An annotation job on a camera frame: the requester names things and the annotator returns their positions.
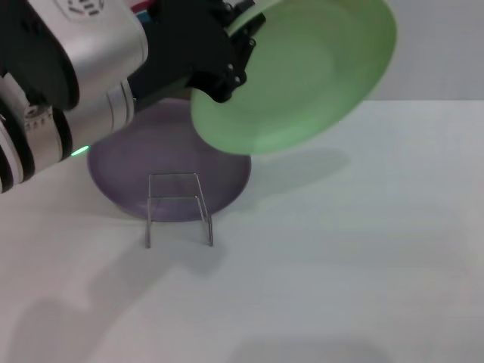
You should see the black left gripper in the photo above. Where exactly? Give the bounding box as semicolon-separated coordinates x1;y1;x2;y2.
127;0;266;111

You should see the light green plate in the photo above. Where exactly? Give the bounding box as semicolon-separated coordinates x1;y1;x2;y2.
189;0;399;157

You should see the purple plate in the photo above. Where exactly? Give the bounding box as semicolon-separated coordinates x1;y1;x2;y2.
86;98;253;222

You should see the metal wire plate rack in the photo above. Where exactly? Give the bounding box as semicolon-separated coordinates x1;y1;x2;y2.
145;172;215;249

